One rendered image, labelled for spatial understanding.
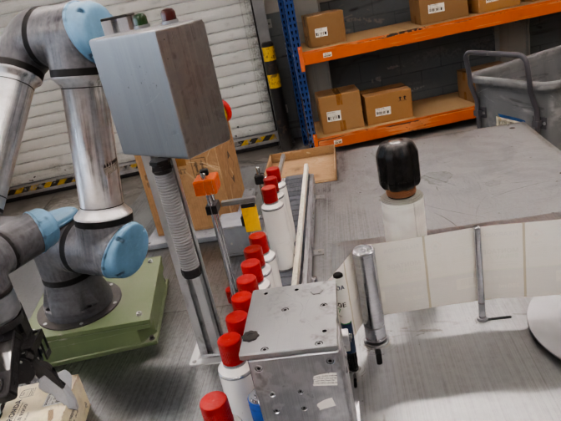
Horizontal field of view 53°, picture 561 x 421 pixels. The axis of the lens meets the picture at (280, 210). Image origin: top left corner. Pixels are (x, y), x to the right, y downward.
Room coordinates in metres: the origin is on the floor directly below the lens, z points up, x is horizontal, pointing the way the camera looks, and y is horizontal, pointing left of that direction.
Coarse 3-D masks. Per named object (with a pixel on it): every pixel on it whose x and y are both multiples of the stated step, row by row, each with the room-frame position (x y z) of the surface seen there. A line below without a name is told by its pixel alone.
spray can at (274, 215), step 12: (264, 192) 1.17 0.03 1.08; (276, 192) 1.18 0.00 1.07; (264, 204) 1.18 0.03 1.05; (276, 204) 1.17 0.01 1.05; (264, 216) 1.17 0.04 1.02; (276, 216) 1.16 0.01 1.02; (276, 228) 1.16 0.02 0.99; (276, 240) 1.16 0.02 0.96; (288, 240) 1.17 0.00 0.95; (276, 252) 1.16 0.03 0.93; (288, 252) 1.16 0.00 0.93; (288, 264) 1.16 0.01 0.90
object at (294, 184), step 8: (288, 176) 1.82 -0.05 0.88; (296, 176) 1.80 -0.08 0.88; (288, 184) 1.74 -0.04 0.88; (296, 184) 1.73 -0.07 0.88; (288, 192) 1.67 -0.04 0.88; (296, 192) 1.65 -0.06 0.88; (296, 200) 1.58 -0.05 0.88; (296, 208) 1.53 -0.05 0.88; (296, 216) 1.46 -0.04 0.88; (296, 224) 1.41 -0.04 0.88; (304, 224) 1.40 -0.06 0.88; (296, 232) 1.36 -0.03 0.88; (304, 232) 1.35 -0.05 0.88; (304, 240) 1.31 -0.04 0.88; (304, 248) 1.31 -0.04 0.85; (280, 272) 1.16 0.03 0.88; (288, 272) 1.15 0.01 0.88; (288, 280) 1.12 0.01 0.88
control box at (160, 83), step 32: (128, 32) 0.91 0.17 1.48; (160, 32) 0.82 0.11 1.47; (192, 32) 0.86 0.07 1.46; (96, 64) 0.93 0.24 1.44; (128, 64) 0.87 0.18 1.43; (160, 64) 0.82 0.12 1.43; (192, 64) 0.85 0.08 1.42; (128, 96) 0.89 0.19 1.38; (160, 96) 0.83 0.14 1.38; (192, 96) 0.84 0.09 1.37; (128, 128) 0.90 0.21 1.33; (160, 128) 0.85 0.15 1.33; (192, 128) 0.83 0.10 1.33; (224, 128) 0.87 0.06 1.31
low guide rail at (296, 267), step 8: (304, 168) 1.77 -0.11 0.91; (304, 176) 1.69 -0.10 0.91; (304, 184) 1.62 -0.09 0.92; (304, 192) 1.55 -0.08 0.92; (304, 200) 1.49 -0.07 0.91; (304, 208) 1.45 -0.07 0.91; (304, 216) 1.41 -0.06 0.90; (296, 240) 1.24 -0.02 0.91; (296, 248) 1.20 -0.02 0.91; (296, 256) 1.15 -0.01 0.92; (296, 264) 1.12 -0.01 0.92; (296, 272) 1.08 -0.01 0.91; (296, 280) 1.05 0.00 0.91
